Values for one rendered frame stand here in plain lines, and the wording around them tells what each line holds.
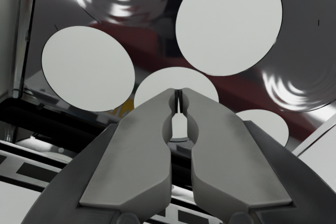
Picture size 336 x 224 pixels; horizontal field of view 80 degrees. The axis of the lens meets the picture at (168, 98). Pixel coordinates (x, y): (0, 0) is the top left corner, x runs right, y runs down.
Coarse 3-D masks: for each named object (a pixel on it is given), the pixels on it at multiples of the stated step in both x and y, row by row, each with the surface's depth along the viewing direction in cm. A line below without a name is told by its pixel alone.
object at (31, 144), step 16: (32, 112) 28; (48, 112) 28; (64, 112) 29; (0, 128) 23; (16, 128) 24; (80, 128) 30; (96, 128) 30; (0, 144) 22; (16, 144) 22; (32, 144) 23; (48, 144) 24; (64, 144) 25; (48, 160) 23; (64, 160) 23; (176, 160) 33; (176, 192) 27; (192, 192) 28; (192, 208) 27
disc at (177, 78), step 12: (156, 72) 22; (168, 72) 22; (180, 72) 22; (192, 72) 22; (144, 84) 23; (156, 84) 23; (168, 84) 23; (180, 84) 23; (192, 84) 23; (204, 84) 23; (144, 96) 23; (216, 96) 23; (180, 120) 25; (180, 132) 26
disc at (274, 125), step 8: (240, 112) 24; (248, 112) 24; (256, 112) 24; (264, 112) 24; (272, 112) 24; (256, 120) 25; (264, 120) 25; (272, 120) 25; (280, 120) 25; (264, 128) 26; (272, 128) 26; (280, 128) 26; (272, 136) 26; (280, 136) 26
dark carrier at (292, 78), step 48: (48, 0) 19; (96, 0) 19; (144, 0) 19; (288, 0) 18; (144, 48) 21; (288, 48) 21; (48, 96) 24; (240, 96) 23; (288, 96) 23; (192, 144) 27; (288, 144) 27
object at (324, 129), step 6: (330, 120) 25; (324, 126) 25; (330, 126) 25; (318, 132) 26; (324, 132) 25; (306, 138) 27; (312, 138) 26; (318, 138) 26; (300, 144) 27; (306, 144) 27; (312, 144) 26; (294, 150) 28; (300, 150) 27
